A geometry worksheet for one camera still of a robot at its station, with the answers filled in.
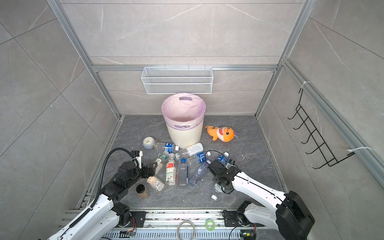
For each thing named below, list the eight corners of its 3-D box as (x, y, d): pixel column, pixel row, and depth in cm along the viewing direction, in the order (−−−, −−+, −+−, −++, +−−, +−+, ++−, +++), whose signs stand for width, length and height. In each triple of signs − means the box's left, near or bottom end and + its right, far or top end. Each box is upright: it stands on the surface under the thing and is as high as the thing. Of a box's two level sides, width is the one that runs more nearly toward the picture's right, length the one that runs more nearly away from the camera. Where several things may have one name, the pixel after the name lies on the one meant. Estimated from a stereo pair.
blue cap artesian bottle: (176, 186, 86) (176, 183, 83) (178, 160, 96) (178, 158, 93) (186, 186, 86) (186, 183, 83) (187, 160, 96) (187, 158, 93)
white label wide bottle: (177, 162, 95) (176, 158, 90) (174, 155, 99) (173, 150, 94) (204, 153, 99) (205, 149, 95) (201, 146, 103) (201, 141, 98)
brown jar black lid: (140, 198, 82) (134, 192, 74) (142, 190, 85) (136, 184, 77) (148, 198, 82) (143, 192, 74) (149, 190, 85) (145, 184, 77)
